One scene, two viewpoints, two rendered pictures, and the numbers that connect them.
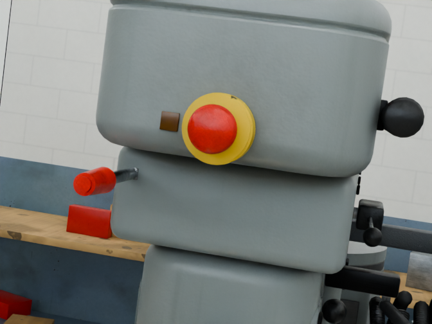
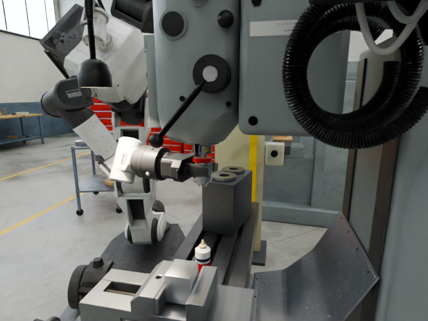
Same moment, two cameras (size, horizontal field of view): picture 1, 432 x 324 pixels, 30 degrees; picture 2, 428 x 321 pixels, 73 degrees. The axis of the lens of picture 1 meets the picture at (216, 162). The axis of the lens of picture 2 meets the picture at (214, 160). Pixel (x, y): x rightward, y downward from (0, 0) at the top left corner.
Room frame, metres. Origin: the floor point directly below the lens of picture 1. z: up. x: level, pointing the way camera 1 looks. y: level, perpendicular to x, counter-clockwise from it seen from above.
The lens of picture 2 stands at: (0.95, -0.73, 1.42)
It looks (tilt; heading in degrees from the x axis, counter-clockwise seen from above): 13 degrees down; 92
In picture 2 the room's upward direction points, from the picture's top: straight up
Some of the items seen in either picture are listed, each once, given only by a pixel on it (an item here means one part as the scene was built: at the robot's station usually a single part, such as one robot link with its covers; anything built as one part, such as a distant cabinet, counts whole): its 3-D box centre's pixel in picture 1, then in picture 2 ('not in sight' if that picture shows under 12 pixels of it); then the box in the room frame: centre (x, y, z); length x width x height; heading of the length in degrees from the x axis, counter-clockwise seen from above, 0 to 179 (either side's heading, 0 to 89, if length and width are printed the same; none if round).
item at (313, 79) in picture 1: (263, 81); not in sight; (0.92, -0.04, 1.81); 0.47 x 0.26 x 0.16; 170
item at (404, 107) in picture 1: (391, 117); not in sight; (0.91, -0.19, 1.79); 0.45 x 0.04 x 0.04; 170
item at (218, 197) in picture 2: not in sight; (228, 197); (0.98, 0.31, 1.04); 0.22 x 0.12 x 0.20; 68
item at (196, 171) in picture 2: not in sight; (196, 171); (0.89, -0.07, 1.24); 0.06 x 0.02 x 0.03; 159
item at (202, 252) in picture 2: not in sight; (202, 258); (0.90, -0.04, 0.99); 0.04 x 0.04 x 0.11
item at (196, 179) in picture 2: not in sight; (202, 171); (0.90, -0.04, 1.23); 0.05 x 0.05 x 0.05
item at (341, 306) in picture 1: (333, 311); (225, 19); (0.96, -0.17, 1.55); 0.03 x 0.03 x 0.03
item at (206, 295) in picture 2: not in sight; (169, 301); (0.84, -0.20, 0.99); 0.35 x 0.15 x 0.11; 169
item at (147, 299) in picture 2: not in sight; (157, 285); (0.82, -0.20, 1.03); 0.12 x 0.06 x 0.04; 79
